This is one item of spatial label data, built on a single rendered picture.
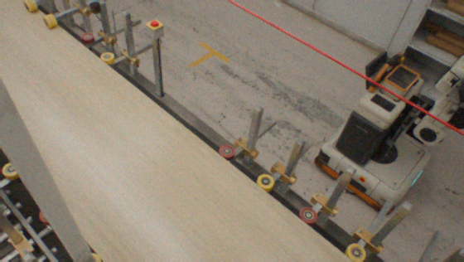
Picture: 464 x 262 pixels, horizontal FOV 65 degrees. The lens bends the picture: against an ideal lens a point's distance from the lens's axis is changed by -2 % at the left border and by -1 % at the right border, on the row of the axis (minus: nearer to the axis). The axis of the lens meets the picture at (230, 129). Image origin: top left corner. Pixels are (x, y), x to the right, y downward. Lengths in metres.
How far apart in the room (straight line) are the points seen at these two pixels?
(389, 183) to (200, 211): 1.57
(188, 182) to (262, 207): 0.36
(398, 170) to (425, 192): 0.45
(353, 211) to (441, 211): 0.70
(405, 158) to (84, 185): 2.24
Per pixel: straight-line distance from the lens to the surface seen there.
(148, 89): 2.43
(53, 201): 0.93
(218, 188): 1.72
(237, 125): 3.16
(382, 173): 2.85
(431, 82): 4.10
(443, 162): 3.60
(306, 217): 1.72
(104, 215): 1.69
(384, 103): 2.51
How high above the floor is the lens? 2.37
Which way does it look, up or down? 49 degrees down
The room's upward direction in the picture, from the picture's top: 8 degrees clockwise
